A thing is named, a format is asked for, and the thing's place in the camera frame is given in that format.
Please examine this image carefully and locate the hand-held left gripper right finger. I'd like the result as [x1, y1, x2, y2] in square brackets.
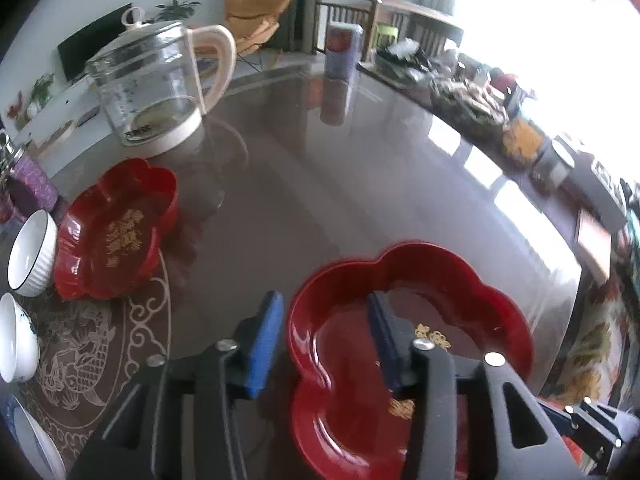
[366, 291, 586, 480]

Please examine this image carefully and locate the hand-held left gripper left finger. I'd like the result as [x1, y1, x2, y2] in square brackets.
[67, 290, 286, 480]

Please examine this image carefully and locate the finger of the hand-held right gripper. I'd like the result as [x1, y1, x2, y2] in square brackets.
[542, 396, 632, 467]

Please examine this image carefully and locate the red flower-shaped plate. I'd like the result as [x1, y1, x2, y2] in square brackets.
[286, 241, 533, 468]
[52, 157, 180, 302]

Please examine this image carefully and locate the white painted bowl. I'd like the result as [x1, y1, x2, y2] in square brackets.
[0, 292, 40, 384]

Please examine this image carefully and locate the white ribbed bowl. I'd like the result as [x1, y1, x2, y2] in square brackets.
[7, 209, 59, 297]

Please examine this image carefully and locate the blue-rimmed white plate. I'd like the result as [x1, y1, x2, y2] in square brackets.
[0, 394, 67, 480]

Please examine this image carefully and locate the floral cloth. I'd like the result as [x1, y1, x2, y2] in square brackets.
[544, 240, 640, 411]

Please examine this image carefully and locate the flat wooden box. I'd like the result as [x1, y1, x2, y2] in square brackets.
[574, 209, 614, 282]

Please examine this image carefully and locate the yellow snack bag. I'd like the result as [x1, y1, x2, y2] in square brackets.
[501, 117, 545, 165]

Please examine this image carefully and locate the small glass jar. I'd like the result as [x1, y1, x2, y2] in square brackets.
[531, 139, 576, 192]

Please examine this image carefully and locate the pile of snack packets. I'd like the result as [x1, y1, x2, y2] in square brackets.
[429, 49, 512, 137]

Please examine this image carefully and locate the purple knitted bag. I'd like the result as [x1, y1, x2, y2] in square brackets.
[4, 152, 60, 217]

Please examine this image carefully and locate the small red-labelled tin can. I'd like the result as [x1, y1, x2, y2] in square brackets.
[325, 22, 364, 79]

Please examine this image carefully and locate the round wooden tray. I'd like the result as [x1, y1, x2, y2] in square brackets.
[30, 119, 78, 157]

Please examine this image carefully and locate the green container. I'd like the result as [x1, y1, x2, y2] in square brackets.
[375, 23, 399, 49]

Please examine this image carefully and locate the white television cabinet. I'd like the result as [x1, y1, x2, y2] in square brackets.
[10, 77, 103, 151]

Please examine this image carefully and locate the orange lounge chair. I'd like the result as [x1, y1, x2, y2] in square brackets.
[224, 0, 294, 56]

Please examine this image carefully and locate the green potted plant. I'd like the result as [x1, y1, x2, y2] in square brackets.
[30, 72, 56, 108]
[155, 0, 201, 23]

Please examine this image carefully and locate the red flowering potted plant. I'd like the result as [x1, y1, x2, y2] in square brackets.
[6, 91, 30, 128]

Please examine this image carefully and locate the grey curtain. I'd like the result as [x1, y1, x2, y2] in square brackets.
[270, 0, 319, 52]

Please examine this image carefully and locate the black television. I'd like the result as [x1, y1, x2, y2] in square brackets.
[57, 9, 134, 82]

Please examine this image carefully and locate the glass kettle with cream handle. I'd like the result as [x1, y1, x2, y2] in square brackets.
[85, 6, 237, 157]

